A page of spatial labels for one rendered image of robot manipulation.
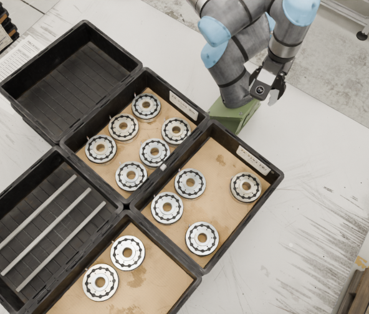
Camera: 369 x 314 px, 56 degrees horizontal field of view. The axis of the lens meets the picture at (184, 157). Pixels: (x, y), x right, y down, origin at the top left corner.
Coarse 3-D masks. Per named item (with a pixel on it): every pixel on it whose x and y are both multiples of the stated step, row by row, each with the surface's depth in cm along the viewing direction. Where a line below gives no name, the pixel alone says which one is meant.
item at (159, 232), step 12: (216, 120) 113; (228, 132) 113; (192, 144) 110; (240, 144) 111; (180, 156) 108; (168, 168) 106; (276, 168) 108; (156, 180) 105; (276, 180) 107; (144, 192) 104; (132, 204) 101; (144, 216) 100; (252, 216) 102; (156, 228) 99; (240, 228) 101; (168, 240) 98; (228, 240) 99; (180, 252) 97; (192, 264) 96
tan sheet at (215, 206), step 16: (208, 144) 121; (192, 160) 118; (208, 160) 119; (224, 160) 119; (208, 176) 116; (224, 176) 117; (256, 176) 117; (160, 192) 114; (208, 192) 114; (224, 192) 115; (192, 208) 112; (208, 208) 112; (224, 208) 113; (240, 208) 113; (160, 224) 110; (176, 224) 110; (224, 224) 111; (176, 240) 108; (224, 240) 109; (192, 256) 107; (208, 256) 107
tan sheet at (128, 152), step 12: (156, 96) 127; (168, 108) 125; (156, 120) 123; (108, 132) 120; (144, 132) 121; (156, 132) 121; (120, 144) 119; (132, 144) 119; (84, 156) 117; (120, 156) 117; (132, 156) 118; (96, 168) 115; (108, 168) 116; (108, 180) 114; (120, 192) 113
